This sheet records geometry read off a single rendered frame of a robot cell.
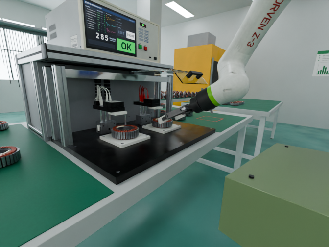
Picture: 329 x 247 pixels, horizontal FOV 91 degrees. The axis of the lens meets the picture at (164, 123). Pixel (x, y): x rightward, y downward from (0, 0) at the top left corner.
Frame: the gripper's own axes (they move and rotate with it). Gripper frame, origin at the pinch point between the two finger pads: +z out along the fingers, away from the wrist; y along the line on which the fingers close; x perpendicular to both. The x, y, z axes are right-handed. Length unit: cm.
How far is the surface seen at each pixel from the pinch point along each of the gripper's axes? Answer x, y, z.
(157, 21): 299, 300, 151
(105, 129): 4.8, -26.5, 16.0
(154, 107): 8.8, -1.6, 4.6
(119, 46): 37.4, -16.7, -1.8
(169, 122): -2.1, -0.8, -0.2
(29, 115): 27, -45, 48
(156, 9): 322, 295, 138
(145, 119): 5.8, -1.0, 15.5
